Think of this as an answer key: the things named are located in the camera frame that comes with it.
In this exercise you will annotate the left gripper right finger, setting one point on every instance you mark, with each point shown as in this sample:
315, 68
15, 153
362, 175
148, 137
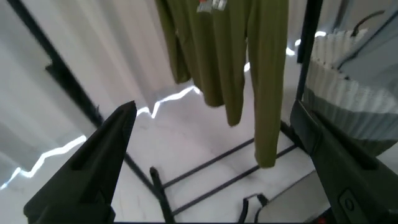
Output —
373, 193

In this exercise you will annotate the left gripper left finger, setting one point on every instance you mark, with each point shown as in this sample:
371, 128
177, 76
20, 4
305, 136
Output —
77, 186

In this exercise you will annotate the green printed sleeveless shirt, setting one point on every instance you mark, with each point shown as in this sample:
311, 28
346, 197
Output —
217, 46

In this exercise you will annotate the white laundry basket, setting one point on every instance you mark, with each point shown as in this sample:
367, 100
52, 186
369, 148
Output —
342, 93

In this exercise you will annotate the black clothes rack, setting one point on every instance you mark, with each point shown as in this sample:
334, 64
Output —
68, 81

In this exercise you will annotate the white curtain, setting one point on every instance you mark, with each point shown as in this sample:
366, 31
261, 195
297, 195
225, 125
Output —
109, 46

